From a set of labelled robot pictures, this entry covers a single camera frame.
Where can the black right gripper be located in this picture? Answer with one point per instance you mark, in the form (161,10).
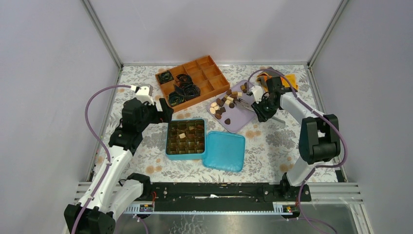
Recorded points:
(262,116)

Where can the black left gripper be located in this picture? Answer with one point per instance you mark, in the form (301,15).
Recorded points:
(167,111)

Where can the metal serving tongs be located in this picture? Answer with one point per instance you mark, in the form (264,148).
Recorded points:
(243,104)

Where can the teal chocolate box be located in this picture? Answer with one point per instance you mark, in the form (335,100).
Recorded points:
(186,139)

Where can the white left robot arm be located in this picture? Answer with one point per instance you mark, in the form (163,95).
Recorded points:
(100,207)

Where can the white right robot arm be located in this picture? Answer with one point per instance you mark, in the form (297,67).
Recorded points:
(319,140)

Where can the rolled dark green tie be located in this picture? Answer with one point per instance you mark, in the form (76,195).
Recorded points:
(175,99)

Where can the orange grey cloth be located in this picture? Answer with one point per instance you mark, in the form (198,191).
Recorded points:
(265,75)

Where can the rolled dark patterned tie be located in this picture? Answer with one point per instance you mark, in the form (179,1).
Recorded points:
(188,92)

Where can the wooden compartment tray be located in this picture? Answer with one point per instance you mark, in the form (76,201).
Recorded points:
(205,73)

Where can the rolled dark floral tie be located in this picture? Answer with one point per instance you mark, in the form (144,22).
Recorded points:
(165,77)

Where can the lavender plastic tray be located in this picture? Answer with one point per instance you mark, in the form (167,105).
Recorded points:
(239,117)

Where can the pile of assorted chocolates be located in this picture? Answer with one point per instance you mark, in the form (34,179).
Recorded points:
(236,92)

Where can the teal box lid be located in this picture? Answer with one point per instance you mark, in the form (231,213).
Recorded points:
(224,151)

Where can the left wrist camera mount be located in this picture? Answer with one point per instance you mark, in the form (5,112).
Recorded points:
(143,93)

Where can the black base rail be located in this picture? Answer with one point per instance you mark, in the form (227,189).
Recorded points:
(221,197)

